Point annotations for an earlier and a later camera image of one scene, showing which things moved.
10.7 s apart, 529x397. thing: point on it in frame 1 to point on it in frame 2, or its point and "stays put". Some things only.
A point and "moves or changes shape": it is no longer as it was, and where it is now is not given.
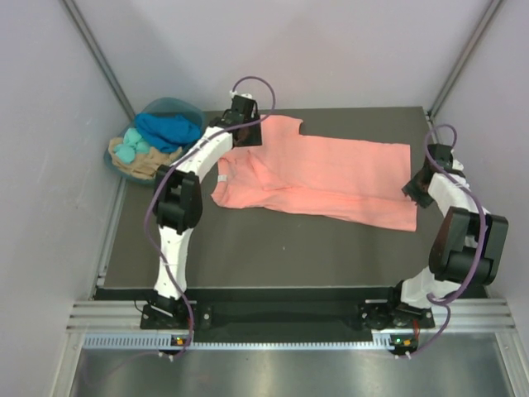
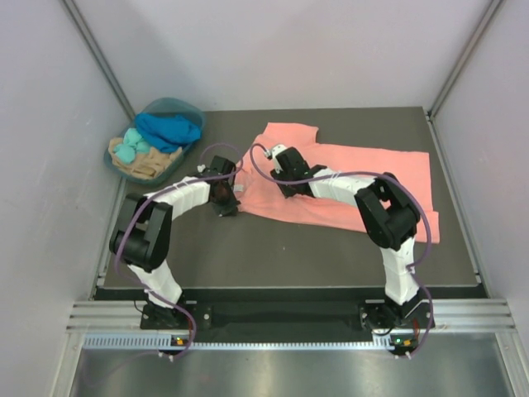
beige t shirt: [143, 165] stays put
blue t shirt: [167, 132] stays put
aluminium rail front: [459, 314] stays put
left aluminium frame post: [79, 21] stays put
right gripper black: [411, 190] to [287, 193]
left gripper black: [254, 138] to [230, 208]
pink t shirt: [346, 180] moves or changes shape
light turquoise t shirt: [133, 142] stays put
